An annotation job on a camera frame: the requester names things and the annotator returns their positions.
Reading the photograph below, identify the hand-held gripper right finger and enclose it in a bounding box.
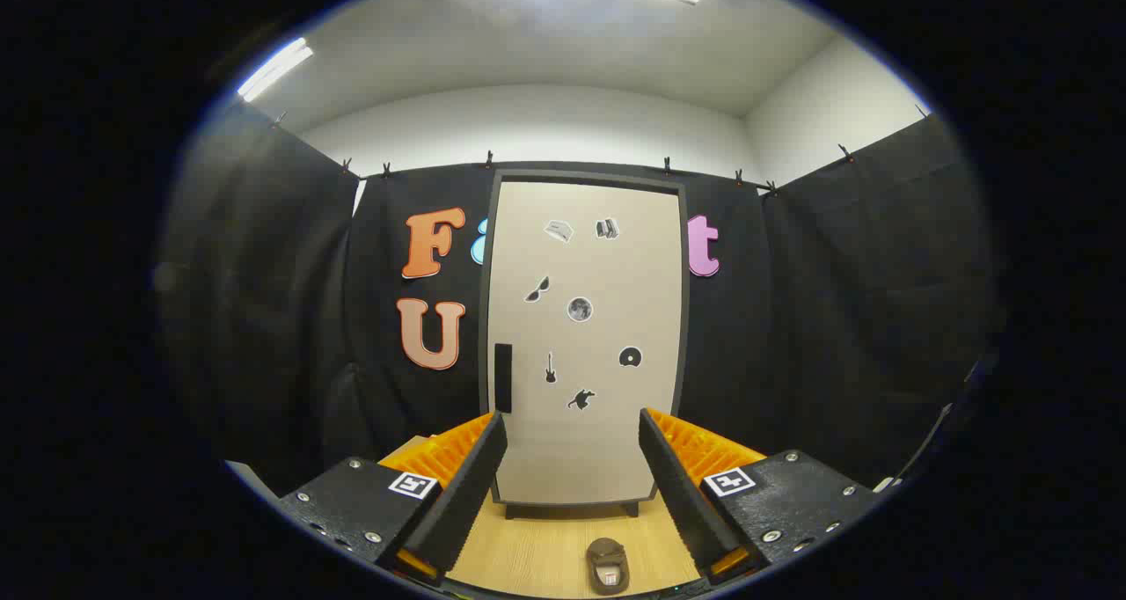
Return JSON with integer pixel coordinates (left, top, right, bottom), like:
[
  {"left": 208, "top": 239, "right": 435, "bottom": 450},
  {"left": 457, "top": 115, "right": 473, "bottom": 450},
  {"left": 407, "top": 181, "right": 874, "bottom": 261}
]
[{"left": 638, "top": 407, "right": 885, "bottom": 585}]

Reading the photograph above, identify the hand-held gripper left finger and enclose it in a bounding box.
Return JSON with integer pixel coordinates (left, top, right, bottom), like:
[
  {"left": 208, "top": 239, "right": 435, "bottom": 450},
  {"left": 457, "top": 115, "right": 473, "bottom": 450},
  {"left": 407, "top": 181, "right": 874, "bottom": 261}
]
[{"left": 277, "top": 411, "right": 509, "bottom": 588}]

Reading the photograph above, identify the brown fuzzy shoe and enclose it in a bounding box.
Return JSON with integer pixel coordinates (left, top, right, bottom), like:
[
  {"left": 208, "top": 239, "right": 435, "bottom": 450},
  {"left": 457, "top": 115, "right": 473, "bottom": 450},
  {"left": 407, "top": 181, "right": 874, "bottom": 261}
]
[{"left": 586, "top": 537, "right": 631, "bottom": 596}]

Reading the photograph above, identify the black door handle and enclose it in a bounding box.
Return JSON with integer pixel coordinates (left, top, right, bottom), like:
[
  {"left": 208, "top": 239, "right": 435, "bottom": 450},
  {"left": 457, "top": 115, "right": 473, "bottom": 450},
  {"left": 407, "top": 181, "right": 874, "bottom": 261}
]
[{"left": 494, "top": 343, "right": 514, "bottom": 414}]

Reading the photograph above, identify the dark grey shoe cabinet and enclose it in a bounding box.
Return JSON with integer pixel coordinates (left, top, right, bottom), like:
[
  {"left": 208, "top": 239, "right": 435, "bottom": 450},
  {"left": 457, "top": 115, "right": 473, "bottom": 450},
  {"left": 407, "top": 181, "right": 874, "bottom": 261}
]
[{"left": 479, "top": 169, "right": 691, "bottom": 520}]

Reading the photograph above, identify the black backdrop cloth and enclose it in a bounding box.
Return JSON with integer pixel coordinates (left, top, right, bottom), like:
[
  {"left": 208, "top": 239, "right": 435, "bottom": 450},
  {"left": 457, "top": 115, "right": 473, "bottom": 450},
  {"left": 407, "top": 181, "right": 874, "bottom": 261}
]
[{"left": 158, "top": 99, "right": 999, "bottom": 495}]

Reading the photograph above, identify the narrow ceiling light strip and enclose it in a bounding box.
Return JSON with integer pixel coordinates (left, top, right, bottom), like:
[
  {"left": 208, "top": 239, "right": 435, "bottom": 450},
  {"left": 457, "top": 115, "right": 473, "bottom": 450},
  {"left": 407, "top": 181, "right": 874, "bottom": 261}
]
[{"left": 236, "top": 37, "right": 315, "bottom": 104}]

